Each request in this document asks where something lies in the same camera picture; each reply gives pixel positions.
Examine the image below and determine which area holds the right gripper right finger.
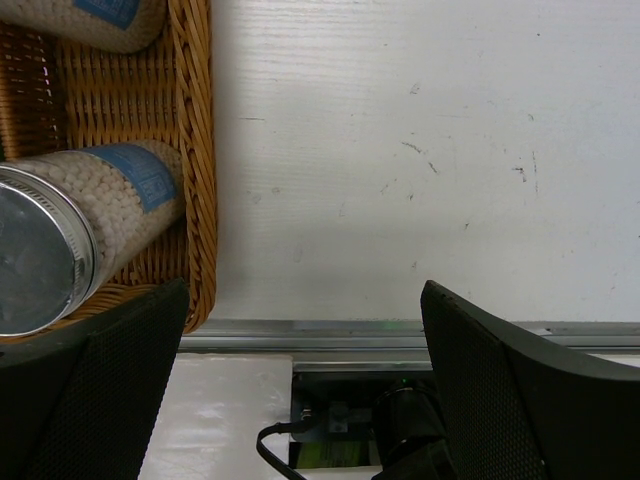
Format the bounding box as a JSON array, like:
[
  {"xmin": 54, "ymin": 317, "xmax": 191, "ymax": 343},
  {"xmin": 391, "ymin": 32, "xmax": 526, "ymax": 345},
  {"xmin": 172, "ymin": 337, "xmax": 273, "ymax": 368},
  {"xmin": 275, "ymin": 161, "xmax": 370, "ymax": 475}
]
[{"xmin": 420, "ymin": 280, "xmax": 639, "ymax": 479}]

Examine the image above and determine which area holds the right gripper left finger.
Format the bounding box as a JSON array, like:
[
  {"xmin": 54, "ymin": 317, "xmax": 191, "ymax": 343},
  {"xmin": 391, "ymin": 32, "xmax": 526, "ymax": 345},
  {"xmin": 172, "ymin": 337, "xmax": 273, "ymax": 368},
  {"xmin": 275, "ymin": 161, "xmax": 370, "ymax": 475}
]
[{"xmin": 1, "ymin": 280, "xmax": 189, "ymax": 479}]

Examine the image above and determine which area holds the silver top white can front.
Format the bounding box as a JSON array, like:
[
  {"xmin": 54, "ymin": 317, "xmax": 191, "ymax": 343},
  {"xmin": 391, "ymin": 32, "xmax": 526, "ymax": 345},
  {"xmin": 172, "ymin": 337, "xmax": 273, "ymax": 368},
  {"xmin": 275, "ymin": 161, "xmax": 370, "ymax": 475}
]
[{"xmin": 1, "ymin": 140, "xmax": 185, "ymax": 337}]

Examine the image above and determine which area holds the silver white can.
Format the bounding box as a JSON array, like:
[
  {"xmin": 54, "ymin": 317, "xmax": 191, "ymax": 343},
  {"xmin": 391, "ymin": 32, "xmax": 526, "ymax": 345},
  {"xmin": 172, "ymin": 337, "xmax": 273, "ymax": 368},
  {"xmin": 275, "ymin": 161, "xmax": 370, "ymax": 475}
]
[
  {"xmin": 1, "ymin": 140, "xmax": 185, "ymax": 337},
  {"xmin": 1, "ymin": 0, "xmax": 168, "ymax": 53}
]

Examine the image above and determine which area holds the wicker divided basket tray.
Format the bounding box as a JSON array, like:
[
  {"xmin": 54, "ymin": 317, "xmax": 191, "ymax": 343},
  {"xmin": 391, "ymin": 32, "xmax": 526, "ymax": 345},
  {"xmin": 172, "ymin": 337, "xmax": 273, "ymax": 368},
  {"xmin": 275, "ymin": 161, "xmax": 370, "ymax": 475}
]
[{"xmin": 1, "ymin": 1, "xmax": 218, "ymax": 332}]

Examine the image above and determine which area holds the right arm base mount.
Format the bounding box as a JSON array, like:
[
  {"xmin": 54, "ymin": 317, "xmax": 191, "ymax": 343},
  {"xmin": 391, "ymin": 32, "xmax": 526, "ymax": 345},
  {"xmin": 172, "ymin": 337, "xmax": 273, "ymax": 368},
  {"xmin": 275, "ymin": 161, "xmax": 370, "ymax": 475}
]
[{"xmin": 256, "ymin": 371, "xmax": 458, "ymax": 479}]

